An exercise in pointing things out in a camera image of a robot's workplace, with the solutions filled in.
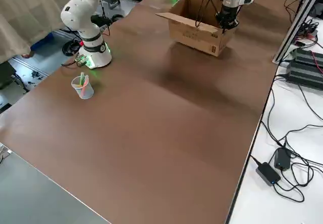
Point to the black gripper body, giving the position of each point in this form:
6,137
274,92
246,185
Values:
227,17

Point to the brown cardboard box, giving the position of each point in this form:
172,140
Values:
191,36

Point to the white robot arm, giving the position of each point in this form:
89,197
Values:
75,12

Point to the black usb hub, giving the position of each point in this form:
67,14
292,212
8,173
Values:
309,32

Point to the black power supply unit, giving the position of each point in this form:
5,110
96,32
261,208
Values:
305,56
302,76

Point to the black power adapter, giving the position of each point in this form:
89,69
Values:
268,173
282,158

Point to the pink marker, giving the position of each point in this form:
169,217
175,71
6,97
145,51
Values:
86,79

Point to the green marker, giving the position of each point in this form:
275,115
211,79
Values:
82,79

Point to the clear plastic cup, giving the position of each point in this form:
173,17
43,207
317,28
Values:
87,94

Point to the beige curtain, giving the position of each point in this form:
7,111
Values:
25,12

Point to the grey side table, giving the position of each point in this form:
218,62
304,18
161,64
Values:
25,196

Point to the aluminium frame post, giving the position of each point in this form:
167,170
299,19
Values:
290,33

